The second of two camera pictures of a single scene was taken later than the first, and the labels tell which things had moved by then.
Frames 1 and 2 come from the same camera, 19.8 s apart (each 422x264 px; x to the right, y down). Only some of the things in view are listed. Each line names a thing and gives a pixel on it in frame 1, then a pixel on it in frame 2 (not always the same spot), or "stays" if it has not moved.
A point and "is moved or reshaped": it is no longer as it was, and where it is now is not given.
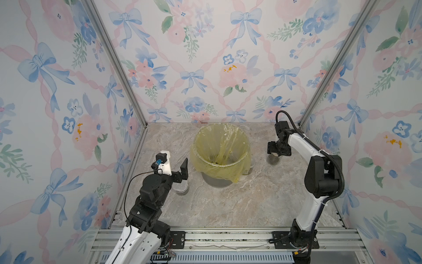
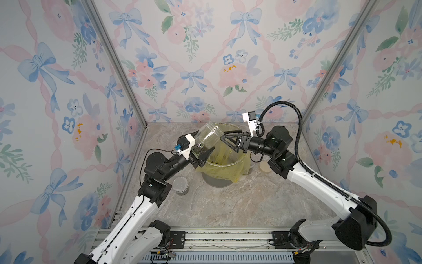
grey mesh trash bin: [218, 181] stays
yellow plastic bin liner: [221, 150] stays
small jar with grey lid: [181, 188] stays
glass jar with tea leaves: [272, 159] is moved or reshaped
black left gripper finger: [184, 169] -> [204, 156]
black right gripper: [271, 148] -> [244, 142]
